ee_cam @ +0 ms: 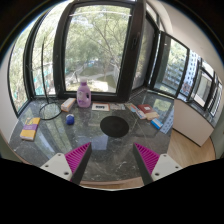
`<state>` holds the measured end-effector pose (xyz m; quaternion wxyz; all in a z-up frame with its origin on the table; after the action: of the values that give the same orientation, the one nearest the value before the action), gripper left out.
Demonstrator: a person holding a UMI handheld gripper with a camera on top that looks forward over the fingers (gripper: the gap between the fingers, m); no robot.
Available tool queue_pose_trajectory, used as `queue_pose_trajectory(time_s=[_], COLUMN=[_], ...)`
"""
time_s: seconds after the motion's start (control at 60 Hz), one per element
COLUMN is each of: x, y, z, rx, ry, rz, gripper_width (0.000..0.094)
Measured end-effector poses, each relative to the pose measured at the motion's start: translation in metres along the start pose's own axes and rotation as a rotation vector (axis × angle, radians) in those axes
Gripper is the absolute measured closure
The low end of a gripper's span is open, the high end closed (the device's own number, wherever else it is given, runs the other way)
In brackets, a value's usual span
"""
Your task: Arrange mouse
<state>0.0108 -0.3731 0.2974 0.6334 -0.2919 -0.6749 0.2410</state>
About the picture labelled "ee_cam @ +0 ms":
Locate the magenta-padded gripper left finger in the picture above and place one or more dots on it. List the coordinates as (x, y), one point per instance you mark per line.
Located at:
(75, 159)

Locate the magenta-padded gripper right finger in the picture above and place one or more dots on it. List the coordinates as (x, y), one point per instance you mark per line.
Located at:
(148, 159)

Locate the blue and white computer mouse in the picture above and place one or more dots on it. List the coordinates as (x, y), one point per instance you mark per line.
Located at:
(70, 119)

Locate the round black mouse pad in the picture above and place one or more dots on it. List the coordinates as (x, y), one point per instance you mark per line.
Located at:
(114, 126)

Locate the blue and white box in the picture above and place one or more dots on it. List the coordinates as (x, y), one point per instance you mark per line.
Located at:
(156, 123)

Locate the tan book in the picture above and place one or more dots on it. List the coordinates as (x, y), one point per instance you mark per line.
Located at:
(152, 116)

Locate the white box with blue stripe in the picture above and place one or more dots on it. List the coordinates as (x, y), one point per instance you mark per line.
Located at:
(141, 114)

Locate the red book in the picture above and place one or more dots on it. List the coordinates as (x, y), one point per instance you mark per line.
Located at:
(145, 108)

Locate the colourful thin booklet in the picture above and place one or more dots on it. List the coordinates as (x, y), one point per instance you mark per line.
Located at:
(131, 107)

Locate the white and orange carton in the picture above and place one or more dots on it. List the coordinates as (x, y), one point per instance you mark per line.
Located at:
(68, 104)

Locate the brown-framed white card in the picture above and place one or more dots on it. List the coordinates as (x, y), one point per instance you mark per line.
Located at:
(100, 107)

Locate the patterned flat booklet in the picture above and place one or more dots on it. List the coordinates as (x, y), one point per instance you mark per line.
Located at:
(117, 106)

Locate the purple detergent bottle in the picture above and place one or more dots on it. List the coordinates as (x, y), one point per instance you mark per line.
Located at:
(83, 96)

